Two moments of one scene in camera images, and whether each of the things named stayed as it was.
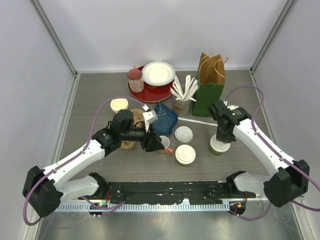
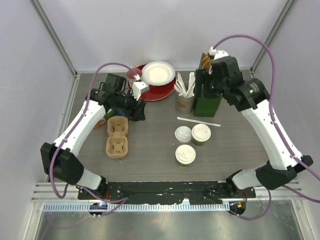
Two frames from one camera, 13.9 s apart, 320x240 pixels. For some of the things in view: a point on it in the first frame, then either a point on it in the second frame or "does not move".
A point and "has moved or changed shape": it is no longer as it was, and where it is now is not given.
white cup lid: x=185 y=154 does not move
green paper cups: x=117 y=104 has moved or changed shape
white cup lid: x=218 y=145 → x=201 y=132
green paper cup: x=215 y=153 → x=198 y=144
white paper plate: x=158 y=73 does not move
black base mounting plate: x=160 y=192 does not move
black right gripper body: x=225 y=136 → x=211 y=87
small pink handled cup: x=165 y=143 → x=101 y=121
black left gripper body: x=137 y=133 → x=129 y=102
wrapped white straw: x=197 y=121 does not move
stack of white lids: x=183 y=134 does not move
